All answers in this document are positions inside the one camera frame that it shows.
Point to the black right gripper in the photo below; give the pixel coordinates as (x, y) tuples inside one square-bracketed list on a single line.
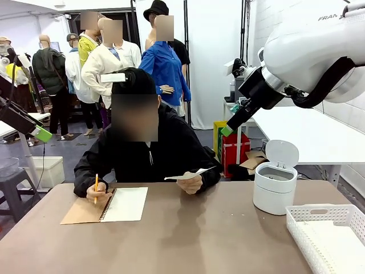
[(259, 91)]

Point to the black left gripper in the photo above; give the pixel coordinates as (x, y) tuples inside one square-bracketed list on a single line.
[(17, 115)]

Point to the yellow pencil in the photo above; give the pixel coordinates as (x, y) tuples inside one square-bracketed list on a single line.
[(96, 182)]

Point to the white paper sheet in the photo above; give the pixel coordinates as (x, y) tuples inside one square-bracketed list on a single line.
[(185, 176)]

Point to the spiral notebook brown cover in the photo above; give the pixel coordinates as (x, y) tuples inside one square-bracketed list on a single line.
[(128, 204)]

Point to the person's right forearm black sleeve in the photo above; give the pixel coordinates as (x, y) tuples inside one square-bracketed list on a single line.
[(84, 177)]

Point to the person's left forearm black sleeve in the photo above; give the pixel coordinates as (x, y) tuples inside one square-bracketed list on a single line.
[(212, 171)]

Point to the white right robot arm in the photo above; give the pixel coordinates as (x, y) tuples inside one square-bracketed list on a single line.
[(308, 42)]

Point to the person's right hand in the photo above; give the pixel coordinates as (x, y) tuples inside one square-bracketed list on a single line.
[(99, 192)]

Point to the person's left hand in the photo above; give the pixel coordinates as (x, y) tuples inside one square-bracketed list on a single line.
[(189, 184)]

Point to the green cloth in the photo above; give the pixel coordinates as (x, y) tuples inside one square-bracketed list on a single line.
[(233, 108)]

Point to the small white table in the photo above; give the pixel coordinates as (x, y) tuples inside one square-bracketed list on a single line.
[(228, 114)]

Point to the metal tray box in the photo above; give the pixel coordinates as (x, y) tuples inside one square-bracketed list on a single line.
[(243, 101)]

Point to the green yellow bag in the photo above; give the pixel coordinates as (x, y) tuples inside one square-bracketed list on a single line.
[(218, 137)]

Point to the red bag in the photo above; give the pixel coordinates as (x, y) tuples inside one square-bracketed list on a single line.
[(235, 151)]

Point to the white storage box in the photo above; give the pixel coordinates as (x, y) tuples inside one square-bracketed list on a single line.
[(52, 171)]

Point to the brown cardboard box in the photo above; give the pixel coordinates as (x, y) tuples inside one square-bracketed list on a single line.
[(253, 161)]

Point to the clear plastic bowl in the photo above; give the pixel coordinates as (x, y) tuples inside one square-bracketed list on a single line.
[(8, 167)]

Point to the black object on floor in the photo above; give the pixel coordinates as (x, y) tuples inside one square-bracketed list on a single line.
[(241, 172)]

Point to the grey plastic stool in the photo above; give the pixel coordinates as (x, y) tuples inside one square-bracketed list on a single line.
[(14, 185)]

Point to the mannequin in dark green jacket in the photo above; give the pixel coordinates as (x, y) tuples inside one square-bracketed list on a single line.
[(48, 74)]

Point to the mannequin in yellow vest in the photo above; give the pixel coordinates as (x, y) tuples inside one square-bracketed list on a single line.
[(15, 74)]

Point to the large white table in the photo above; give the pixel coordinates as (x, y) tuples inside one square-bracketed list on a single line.
[(313, 137)]

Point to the person's torso black jacket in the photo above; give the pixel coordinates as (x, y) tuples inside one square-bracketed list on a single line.
[(171, 154)]

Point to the white lidded trash bin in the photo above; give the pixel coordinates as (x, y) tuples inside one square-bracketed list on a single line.
[(273, 194)]

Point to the mannequin in black t-shirt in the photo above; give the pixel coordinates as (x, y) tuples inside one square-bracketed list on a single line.
[(182, 52)]

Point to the mannequin in cream jacket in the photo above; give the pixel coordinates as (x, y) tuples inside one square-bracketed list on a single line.
[(98, 65)]

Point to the black backdrop pole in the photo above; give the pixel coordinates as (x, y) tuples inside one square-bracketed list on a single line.
[(243, 28), (186, 28)]

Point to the person's blurred head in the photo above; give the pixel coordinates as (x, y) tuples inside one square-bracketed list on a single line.
[(134, 120)]

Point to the mannequin in blue shirt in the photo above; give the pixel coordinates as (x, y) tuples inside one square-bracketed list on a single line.
[(162, 68)]

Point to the black cap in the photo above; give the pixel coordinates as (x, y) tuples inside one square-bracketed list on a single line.
[(144, 84)]

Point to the white perforated plastic basket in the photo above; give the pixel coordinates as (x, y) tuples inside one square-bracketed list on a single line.
[(302, 228)]

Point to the black bucket hat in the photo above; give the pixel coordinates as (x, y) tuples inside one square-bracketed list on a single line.
[(155, 7)]

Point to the white paper stack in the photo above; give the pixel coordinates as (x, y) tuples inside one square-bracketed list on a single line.
[(342, 248)]

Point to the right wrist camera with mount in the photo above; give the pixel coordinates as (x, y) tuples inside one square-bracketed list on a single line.
[(241, 68)]

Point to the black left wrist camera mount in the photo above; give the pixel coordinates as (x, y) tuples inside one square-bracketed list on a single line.
[(5, 88)]

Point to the black white head camera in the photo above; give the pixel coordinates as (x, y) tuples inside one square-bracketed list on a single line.
[(114, 77)]

